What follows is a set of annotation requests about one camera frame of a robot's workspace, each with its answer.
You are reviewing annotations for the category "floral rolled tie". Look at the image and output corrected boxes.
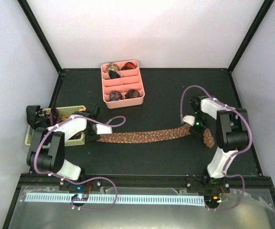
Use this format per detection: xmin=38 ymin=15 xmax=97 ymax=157
xmin=105 ymin=62 xmax=120 ymax=72

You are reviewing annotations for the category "dark striped tie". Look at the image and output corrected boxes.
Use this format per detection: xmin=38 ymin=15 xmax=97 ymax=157
xmin=49 ymin=108 xmax=60 ymax=126

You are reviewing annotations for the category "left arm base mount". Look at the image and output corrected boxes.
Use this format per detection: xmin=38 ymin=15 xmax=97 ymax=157
xmin=59 ymin=179 xmax=102 ymax=208

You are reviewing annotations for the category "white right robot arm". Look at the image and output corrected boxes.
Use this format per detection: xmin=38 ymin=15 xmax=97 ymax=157
xmin=183 ymin=96 xmax=252 ymax=192

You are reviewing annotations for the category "yellow patterned tie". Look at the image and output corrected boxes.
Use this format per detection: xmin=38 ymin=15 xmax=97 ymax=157
xmin=60 ymin=108 xmax=86 ymax=121

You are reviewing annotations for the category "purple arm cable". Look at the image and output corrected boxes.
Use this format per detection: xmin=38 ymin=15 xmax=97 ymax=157
xmin=180 ymin=85 xmax=254 ymax=212
xmin=32 ymin=116 xmax=126 ymax=212

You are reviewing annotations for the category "brown floral necktie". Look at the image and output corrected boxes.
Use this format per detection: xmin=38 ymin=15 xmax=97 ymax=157
xmin=97 ymin=126 xmax=215 ymax=149

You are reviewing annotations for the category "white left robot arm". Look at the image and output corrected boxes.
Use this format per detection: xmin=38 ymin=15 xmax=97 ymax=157
xmin=27 ymin=104 xmax=100 ymax=190

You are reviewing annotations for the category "light blue cable duct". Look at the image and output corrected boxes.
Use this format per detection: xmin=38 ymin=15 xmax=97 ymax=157
xmin=24 ymin=193 xmax=205 ymax=207

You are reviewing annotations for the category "black patterned tie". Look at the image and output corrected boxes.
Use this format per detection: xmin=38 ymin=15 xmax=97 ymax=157
xmin=26 ymin=105 xmax=51 ymax=130

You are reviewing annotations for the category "black orange rolled tie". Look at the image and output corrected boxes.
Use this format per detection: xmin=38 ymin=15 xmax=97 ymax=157
xmin=121 ymin=62 xmax=136 ymax=71

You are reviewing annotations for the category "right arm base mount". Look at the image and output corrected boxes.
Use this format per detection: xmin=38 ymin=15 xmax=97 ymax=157
xmin=186 ymin=175 xmax=230 ymax=210

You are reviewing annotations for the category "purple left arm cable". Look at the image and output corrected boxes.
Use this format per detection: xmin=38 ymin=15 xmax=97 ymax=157
xmin=32 ymin=116 xmax=126 ymax=212

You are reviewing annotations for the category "black corner frame post right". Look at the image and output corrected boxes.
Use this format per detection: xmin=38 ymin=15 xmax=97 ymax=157
xmin=228 ymin=0 xmax=274 ymax=73

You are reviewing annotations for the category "black corner frame post left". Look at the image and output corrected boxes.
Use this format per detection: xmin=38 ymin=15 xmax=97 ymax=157
xmin=17 ymin=0 xmax=62 ymax=73

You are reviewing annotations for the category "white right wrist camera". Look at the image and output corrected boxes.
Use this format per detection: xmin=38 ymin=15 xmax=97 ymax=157
xmin=182 ymin=115 xmax=195 ymax=126

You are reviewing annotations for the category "black corner frame post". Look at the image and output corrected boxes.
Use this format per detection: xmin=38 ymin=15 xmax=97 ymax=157
xmin=228 ymin=0 xmax=274 ymax=73
xmin=17 ymin=0 xmax=62 ymax=73

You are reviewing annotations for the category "pink divided organizer box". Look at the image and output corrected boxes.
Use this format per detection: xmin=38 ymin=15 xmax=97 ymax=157
xmin=101 ymin=60 xmax=145 ymax=109

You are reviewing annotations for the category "blue patterned rolled tie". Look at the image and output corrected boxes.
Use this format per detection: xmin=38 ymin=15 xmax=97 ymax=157
xmin=109 ymin=91 xmax=122 ymax=102

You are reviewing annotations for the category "dark brown rolled tie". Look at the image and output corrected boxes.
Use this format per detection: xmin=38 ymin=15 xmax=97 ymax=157
xmin=125 ymin=89 xmax=140 ymax=99

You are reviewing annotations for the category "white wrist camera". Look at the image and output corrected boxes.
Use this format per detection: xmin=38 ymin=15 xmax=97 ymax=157
xmin=182 ymin=115 xmax=195 ymax=126
xmin=96 ymin=124 xmax=112 ymax=135

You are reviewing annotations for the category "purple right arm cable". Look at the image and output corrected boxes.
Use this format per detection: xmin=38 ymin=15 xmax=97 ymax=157
xmin=180 ymin=85 xmax=254 ymax=212

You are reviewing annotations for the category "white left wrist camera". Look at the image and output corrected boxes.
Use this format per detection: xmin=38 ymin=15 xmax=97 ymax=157
xmin=96 ymin=124 xmax=112 ymax=135

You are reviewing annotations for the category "light green plastic basket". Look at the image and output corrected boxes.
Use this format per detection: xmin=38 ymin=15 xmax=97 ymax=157
xmin=24 ymin=105 xmax=87 ymax=146

